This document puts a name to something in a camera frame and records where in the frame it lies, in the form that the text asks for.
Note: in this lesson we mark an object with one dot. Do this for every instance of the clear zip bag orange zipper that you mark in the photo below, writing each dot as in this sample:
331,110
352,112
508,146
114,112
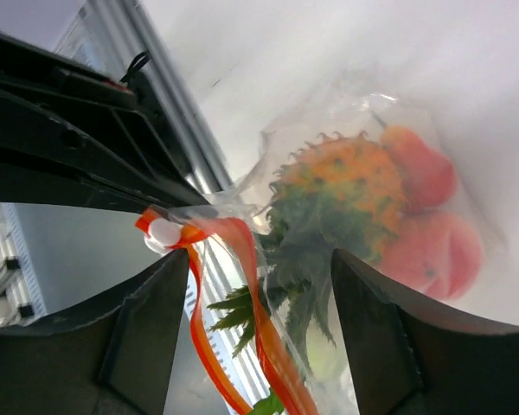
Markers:
230,218

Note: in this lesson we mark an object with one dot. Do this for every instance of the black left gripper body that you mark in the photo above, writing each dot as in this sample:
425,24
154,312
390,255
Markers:
70,136

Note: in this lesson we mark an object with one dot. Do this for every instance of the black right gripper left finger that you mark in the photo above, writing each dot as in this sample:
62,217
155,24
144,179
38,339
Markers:
111,354

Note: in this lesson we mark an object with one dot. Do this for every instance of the red bell pepper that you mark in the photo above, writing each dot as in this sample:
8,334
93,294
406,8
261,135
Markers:
429,177

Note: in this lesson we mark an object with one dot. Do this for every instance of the aluminium rail at table edge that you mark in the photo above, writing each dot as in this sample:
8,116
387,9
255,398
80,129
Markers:
118,31

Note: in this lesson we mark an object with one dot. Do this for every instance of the peach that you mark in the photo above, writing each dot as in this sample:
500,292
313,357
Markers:
438,254

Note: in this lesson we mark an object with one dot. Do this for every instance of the orange spiky pineapple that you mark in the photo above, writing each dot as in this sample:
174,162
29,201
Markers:
339,193

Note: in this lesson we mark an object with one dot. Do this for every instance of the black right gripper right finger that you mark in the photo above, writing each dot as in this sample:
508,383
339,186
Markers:
411,354

